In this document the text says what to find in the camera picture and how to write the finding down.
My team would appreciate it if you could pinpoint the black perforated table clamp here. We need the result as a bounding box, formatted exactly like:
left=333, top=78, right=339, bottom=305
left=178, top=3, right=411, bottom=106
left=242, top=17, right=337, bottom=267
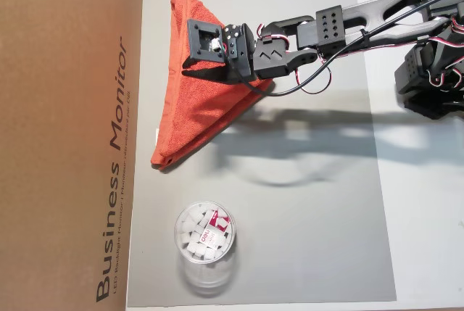
left=403, top=91, right=464, bottom=120

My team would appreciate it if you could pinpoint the square black wrist camera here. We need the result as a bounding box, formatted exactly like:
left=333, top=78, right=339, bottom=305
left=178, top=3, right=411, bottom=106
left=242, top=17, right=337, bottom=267
left=186, top=18, right=228, bottom=65

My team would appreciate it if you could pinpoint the orange terry towel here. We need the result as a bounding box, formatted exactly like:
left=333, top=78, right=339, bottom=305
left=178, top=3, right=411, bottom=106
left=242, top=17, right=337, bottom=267
left=149, top=0, right=273, bottom=171

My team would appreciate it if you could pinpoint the brown cardboard monitor box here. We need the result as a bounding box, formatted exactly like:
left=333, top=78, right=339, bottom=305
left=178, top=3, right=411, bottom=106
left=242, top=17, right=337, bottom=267
left=0, top=0, right=146, bottom=311

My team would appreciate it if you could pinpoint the clear plastic jar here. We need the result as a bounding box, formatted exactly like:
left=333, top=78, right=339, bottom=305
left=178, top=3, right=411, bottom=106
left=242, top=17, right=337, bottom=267
left=173, top=200, right=242, bottom=297

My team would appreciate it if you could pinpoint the red sleeve eraser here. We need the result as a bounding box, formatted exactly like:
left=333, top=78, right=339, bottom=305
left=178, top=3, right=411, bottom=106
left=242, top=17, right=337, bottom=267
left=206, top=209, right=233, bottom=231

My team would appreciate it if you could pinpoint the smooth flat desk mat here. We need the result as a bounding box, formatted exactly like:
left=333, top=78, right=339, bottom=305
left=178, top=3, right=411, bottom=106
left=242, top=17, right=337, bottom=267
left=126, top=0, right=398, bottom=308

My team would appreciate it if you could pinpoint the deli branded eraser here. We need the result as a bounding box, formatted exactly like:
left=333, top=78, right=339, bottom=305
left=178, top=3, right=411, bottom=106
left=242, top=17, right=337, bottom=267
left=197, top=229, right=228, bottom=250

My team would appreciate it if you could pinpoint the black camera cable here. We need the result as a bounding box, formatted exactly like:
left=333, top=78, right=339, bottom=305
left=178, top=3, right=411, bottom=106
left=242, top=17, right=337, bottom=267
left=226, top=0, right=452, bottom=97

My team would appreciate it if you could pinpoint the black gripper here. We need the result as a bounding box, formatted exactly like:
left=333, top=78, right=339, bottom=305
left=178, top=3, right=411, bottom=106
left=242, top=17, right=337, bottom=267
left=181, top=22, right=320, bottom=84

